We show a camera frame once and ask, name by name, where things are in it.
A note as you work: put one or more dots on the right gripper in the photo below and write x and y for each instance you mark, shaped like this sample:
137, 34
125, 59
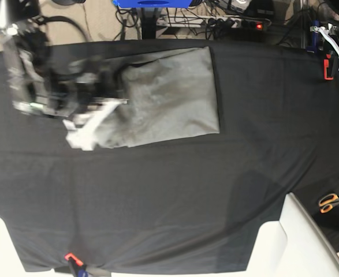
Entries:
101, 81

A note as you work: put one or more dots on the grey T-shirt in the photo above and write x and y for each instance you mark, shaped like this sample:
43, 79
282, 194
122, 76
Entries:
171, 95

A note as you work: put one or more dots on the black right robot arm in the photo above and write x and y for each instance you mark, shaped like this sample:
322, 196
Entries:
36, 86

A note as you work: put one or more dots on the blue clamp right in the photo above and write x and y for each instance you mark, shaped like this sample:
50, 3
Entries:
314, 37

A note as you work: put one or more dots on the red black clamp right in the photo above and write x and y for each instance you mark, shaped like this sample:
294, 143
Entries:
330, 65

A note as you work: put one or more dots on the red black clamp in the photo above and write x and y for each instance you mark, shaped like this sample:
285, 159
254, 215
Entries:
76, 266
330, 65

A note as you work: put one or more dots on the black stand column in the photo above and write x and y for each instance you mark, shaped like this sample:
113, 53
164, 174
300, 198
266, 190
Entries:
148, 19

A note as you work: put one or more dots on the red black clamp bottom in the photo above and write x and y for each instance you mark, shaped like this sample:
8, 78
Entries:
76, 266

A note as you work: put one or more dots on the white chair left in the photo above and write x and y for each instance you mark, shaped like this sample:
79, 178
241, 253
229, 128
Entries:
10, 263

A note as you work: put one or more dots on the white chair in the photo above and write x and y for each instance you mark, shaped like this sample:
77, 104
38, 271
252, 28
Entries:
10, 263
292, 246

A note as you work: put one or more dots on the white chair right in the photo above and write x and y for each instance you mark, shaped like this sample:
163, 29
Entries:
292, 246

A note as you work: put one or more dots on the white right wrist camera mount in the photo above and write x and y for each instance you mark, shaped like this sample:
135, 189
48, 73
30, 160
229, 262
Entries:
81, 128

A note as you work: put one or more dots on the black power strip red switch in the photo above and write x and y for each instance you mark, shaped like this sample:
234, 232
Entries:
255, 25

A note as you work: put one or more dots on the orange handled scissors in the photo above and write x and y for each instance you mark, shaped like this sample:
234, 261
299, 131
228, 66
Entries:
328, 202

